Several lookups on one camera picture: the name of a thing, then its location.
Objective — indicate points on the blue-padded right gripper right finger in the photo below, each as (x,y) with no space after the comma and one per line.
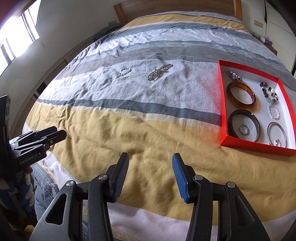
(197,190)

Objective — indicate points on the window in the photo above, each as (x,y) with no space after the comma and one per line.
(19,32)

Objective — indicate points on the thin gold bangle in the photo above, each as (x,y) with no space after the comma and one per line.
(276,135)

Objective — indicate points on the striped bed duvet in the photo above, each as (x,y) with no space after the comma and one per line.
(151,89)

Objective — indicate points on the red jewelry box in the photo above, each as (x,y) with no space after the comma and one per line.
(272,104)

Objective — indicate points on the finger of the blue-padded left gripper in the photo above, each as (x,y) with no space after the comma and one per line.
(39,134)

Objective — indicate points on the dark olive bangle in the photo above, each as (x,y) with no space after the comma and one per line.
(244,125)

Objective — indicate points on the dark clothes pile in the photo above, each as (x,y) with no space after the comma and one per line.
(107,30)

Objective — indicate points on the amber resin bangle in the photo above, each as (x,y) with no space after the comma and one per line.
(240,96)

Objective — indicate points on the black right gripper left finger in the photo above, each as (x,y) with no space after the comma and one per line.
(105,189)

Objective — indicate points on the white wardrobe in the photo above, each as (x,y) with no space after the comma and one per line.
(282,37)

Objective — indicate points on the wooden nightstand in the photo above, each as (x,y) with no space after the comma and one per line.
(267,42)

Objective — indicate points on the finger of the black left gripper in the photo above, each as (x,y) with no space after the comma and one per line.
(53,138)

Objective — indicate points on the wooden headboard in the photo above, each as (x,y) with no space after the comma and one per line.
(127,11)

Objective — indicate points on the silver brooch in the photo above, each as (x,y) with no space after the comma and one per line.
(234,77)

